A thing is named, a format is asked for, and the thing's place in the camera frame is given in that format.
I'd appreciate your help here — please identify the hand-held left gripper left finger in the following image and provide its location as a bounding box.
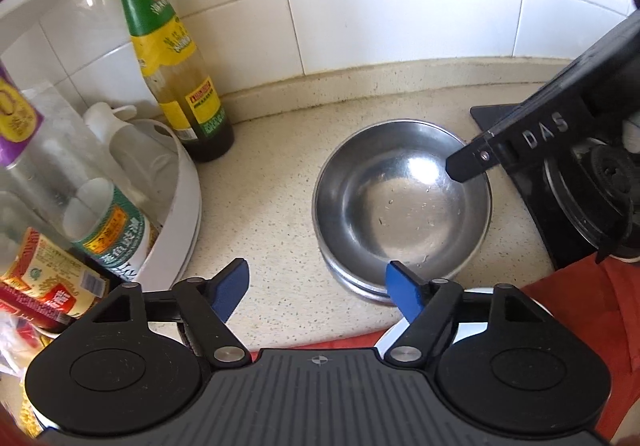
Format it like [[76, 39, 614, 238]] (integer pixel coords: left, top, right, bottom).
[[85, 258, 252, 370]]

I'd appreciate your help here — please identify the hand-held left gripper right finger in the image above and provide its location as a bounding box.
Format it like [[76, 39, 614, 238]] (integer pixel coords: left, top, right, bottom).
[[383, 261, 545, 369]]

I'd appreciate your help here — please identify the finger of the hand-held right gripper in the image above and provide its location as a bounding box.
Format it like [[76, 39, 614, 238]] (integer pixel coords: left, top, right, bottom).
[[445, 133, 502, 183]]

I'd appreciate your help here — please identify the plain white plate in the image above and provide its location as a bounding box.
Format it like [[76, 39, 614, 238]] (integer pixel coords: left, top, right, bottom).
[[375, 286, 502, 363]]

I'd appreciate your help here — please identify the black gas stove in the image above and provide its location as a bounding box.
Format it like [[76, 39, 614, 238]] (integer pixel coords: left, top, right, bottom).
[[469, 104, 640, 273]]

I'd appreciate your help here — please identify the white turntable tray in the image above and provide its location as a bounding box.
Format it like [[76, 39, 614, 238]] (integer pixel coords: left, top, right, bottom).
[[30, 119, 204, 343]]

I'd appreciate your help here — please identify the small white pepper bottle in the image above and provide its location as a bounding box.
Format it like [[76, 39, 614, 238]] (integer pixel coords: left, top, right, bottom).
[[62, 176, 154, 283]]

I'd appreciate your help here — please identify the yellow cap clear bottle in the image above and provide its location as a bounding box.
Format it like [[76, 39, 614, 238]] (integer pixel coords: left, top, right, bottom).
[[0, 191, 112, 323]]

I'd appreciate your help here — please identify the red cloth mat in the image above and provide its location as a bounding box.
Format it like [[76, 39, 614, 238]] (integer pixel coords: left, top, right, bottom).
[[250, 256, 640, 446]]

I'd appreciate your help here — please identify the red label sauce bottle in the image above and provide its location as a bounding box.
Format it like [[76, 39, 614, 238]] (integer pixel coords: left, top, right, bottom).
[[0, 276, 77, 333]]

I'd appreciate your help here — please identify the clear plastic bag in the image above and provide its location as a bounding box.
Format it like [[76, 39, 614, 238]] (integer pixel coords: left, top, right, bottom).
[[0, 311, 57, 428]]

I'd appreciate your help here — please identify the green yellow label bottle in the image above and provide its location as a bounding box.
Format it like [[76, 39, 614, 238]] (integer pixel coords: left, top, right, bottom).
[[108, 0, 236, 163]]

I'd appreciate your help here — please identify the purple label glass bottle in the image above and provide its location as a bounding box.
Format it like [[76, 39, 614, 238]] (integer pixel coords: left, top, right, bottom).
[[0, 59, 132, 248]]

